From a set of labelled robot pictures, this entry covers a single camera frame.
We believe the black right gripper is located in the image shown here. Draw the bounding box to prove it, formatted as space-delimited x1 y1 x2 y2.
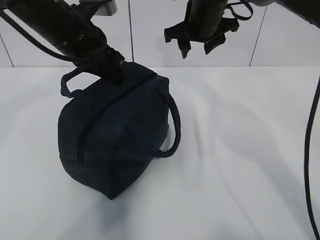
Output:
164 17 239 59

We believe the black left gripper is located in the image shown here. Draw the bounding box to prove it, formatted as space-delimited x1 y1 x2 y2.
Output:
61 23 125 85

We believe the dark blue lunch bag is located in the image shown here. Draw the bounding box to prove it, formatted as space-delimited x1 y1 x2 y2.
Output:
57 62 181 200

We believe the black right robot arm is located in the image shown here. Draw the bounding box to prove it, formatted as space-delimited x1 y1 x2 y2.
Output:
164 0 274 59

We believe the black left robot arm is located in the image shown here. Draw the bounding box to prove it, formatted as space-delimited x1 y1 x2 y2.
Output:
0 0 125 85

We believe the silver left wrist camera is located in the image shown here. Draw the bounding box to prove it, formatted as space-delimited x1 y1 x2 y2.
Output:
95 0 118 17

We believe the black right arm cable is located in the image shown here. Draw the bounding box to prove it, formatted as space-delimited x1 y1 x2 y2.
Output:
224 0 320 240

